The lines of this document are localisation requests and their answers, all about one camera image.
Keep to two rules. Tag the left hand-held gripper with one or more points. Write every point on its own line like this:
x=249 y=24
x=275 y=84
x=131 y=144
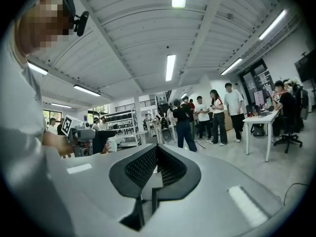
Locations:
x=82 y=134

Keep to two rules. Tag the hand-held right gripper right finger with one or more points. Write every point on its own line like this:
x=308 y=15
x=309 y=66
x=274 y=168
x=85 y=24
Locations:
x=217 y=194

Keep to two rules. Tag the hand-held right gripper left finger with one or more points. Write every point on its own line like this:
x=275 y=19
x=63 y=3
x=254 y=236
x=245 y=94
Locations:
x=98 y=189

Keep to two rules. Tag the person's left forearm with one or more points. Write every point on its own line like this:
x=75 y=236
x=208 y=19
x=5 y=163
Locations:
x=55 y=142

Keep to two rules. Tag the white metal shelving rack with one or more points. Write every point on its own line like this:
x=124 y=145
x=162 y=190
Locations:
x=121 y=131

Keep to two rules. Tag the thin dark stick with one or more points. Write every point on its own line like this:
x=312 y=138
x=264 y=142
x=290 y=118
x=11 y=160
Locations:
x=201 y=145

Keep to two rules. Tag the black bag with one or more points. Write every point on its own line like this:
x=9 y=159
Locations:
x=258 y=130

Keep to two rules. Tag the person's grey shirt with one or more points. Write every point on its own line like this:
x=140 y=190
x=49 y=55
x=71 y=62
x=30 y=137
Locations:
x=17 y=95

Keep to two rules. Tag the white desk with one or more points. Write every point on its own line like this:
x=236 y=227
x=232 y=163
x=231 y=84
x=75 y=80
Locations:
x=261 y=117

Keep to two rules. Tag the black office chair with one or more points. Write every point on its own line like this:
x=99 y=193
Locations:
x=288 y=134

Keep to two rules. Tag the computer monitor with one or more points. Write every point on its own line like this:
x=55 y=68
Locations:
x=259 y=99

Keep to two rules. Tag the person's head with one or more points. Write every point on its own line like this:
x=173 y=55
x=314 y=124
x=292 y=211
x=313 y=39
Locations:
x=37 y=28

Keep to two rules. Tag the black glass double door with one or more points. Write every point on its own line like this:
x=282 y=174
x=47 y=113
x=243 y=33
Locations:
x=256 y=83

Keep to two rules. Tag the black head-mounted camera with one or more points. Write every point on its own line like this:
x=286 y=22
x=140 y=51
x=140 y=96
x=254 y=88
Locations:
x=82 y=23

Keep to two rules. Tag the black wall screen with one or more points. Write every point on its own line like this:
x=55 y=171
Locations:
x=306 y=65

